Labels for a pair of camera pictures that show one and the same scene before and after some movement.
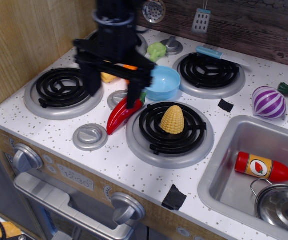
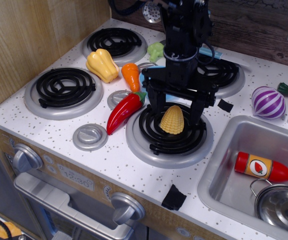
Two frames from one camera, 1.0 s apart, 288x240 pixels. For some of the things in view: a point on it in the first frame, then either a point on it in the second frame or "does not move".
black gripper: [116, 48] to [179, 76]
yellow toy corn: [172, 121] does not move
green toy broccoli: [156, 50] does not move
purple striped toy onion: [268, 103] does not move
